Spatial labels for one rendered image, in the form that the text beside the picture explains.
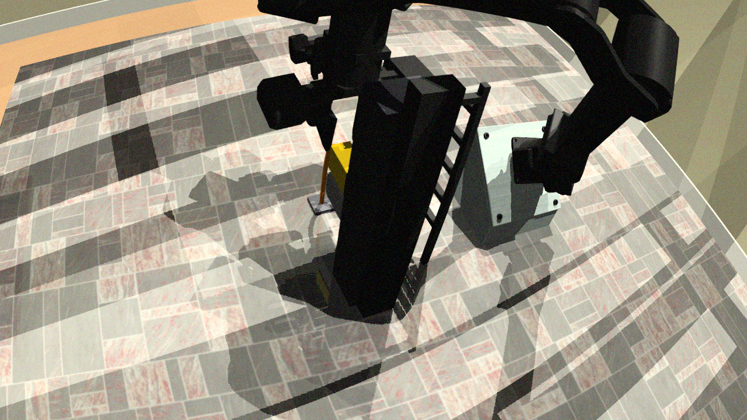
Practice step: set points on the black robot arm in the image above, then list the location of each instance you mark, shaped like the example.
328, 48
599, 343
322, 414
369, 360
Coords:
632, 76

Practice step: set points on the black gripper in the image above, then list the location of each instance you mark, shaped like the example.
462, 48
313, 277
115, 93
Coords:
286, 103

